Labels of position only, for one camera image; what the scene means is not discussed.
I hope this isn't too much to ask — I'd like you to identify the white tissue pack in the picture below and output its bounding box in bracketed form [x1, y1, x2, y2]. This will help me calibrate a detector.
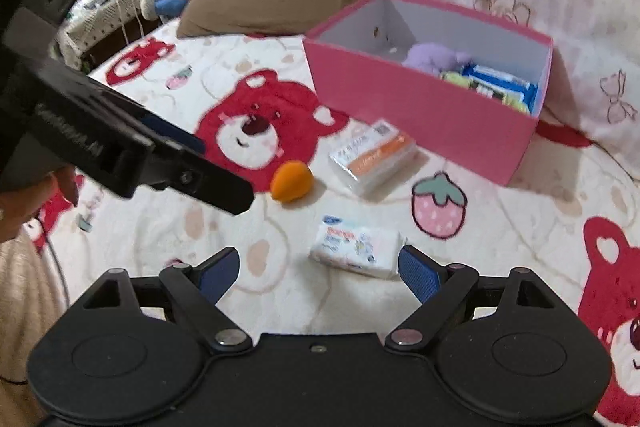
[309, 216, 406, 280]

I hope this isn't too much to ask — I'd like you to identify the orange makeup sponge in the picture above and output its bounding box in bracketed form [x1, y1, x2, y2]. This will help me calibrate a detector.
[270, 160, 314, 204]

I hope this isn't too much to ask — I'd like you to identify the clear box orange label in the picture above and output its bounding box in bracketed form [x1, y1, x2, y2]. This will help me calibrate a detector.
[329, 119, 418, 196]

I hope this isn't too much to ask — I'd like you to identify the blue wet wipes pack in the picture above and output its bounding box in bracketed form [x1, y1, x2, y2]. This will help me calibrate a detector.
[462, 64, 538, 112]

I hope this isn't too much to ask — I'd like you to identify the purple plush toy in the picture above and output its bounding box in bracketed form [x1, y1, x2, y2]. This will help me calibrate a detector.
[402, 42, 472, 77]

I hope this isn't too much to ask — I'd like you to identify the green yarn ball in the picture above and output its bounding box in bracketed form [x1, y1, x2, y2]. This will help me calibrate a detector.
[439, 72, 530, 114]

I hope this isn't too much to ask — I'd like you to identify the person's left hand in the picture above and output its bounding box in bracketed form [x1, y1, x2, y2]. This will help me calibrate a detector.
[0, 166, 79, 243]

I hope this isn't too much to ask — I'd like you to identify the bedside table with cloth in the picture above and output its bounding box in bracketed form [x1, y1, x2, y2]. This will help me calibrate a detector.
[53, 0, 155, 69]

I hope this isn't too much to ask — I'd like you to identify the bear print bed blanket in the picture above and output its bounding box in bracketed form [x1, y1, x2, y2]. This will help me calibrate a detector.
[29, 24, 639, 426]

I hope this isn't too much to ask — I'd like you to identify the pink beige blanket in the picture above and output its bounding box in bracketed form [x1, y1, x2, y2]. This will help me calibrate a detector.
[0, 232, 62, 426]

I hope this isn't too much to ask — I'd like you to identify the pink cardboard box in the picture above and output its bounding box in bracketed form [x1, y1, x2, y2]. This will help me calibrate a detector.
[304, 0, 553, 185]

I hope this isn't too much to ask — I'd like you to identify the white cable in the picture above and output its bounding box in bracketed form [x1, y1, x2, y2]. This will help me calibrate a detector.
[112, 0, 147, 46]

